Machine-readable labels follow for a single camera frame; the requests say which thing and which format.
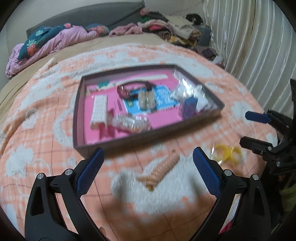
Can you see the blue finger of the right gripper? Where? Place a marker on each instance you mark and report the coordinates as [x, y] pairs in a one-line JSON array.
[[257, 117], [256, 146]]

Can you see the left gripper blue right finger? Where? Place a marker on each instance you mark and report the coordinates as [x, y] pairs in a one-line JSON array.
[[240, 211]]

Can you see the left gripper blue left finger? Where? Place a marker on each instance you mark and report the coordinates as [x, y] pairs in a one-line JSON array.
[[44, 220]]

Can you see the clear plastic jewelry bag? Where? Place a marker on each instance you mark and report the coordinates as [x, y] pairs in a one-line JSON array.
[[186, 89]]

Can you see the white comb hair clip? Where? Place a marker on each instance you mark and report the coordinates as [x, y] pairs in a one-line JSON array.
[[99, 114]]

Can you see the pearl claw hair clip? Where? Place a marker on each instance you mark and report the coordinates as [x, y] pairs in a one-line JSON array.
[[146, 100]]

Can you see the clear bag with silver chain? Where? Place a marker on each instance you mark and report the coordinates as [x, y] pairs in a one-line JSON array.
[[131, 123]]

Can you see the red leather strap watch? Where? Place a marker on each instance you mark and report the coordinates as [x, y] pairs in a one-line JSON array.
[[132, 94]]

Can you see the white earring card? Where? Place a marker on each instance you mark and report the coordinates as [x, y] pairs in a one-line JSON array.
[[203, 103]]

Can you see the cream striped curtain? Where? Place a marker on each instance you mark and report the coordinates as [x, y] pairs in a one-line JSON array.
[[257, 44]]

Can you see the orange plaid cloud blanket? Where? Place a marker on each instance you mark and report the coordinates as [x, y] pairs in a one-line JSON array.
[[37, 137]]

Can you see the pile of clothes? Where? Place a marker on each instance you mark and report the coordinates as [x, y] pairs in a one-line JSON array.
[[188, 32]]

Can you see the pink workbook with blue label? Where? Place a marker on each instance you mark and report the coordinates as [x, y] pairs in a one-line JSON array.
[[167, 109]]

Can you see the dark shallow cardboard box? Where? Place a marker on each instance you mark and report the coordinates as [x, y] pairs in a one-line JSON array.
[[113, 78]]

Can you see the tan bed sheet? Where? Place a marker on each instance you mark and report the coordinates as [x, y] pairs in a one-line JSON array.
[[15, 85]]

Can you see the pink and floral quilt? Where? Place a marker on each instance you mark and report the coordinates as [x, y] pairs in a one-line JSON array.
[[47, 40]]

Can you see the grey headboard cushion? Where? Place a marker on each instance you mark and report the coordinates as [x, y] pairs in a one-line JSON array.
[[111, 15]]

